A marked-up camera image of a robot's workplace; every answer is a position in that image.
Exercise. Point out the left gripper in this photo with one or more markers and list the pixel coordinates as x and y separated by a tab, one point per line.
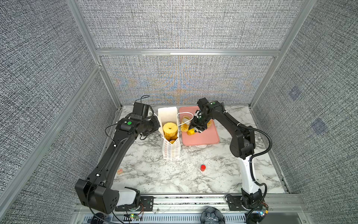
156	125

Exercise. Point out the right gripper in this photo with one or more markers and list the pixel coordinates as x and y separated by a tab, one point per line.
193	123

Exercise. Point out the white printed paper bag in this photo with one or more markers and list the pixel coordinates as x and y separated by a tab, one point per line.
165	115

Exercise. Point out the striped croissant bread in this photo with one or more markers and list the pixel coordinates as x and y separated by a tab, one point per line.
185	124

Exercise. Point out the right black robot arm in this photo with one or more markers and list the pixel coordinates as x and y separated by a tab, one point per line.
242	146

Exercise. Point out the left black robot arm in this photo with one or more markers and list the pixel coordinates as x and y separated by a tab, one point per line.
96	190

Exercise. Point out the small yellow bread roll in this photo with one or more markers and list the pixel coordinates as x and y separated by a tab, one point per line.
191	131

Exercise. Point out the pink plastic tray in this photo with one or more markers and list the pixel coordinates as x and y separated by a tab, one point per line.
208	137

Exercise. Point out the small red cylinder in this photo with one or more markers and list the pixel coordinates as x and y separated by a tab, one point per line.
203	167

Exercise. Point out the black round fan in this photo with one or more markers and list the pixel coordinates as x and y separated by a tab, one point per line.
212	215

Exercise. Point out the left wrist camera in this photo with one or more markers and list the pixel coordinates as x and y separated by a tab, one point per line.
141	111

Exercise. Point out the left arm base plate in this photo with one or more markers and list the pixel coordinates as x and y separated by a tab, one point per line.
147	203

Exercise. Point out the aluminium front rail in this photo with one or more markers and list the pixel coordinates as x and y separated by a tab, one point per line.
195	202

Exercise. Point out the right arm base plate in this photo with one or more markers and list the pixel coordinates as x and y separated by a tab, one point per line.
234	203

